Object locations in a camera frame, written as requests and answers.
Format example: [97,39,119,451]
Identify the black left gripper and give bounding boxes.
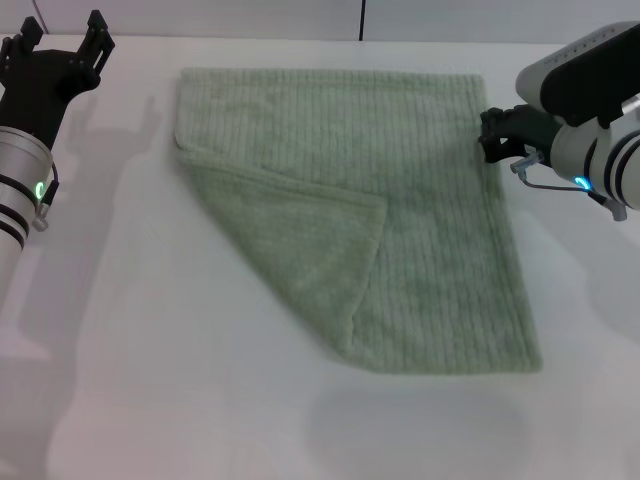
[0,9,117,150]

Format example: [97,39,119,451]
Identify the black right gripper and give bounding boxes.
[478,103,564,165]

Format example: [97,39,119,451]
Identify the pale green ribbed towel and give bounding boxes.
[172,67,545,375]

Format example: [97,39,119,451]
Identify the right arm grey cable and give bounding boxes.
[509,153,629,222]

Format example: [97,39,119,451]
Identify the right wrist camera housing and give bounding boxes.
[517,19,640,129]

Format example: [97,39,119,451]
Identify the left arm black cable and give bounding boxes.
[32,164,62,232]

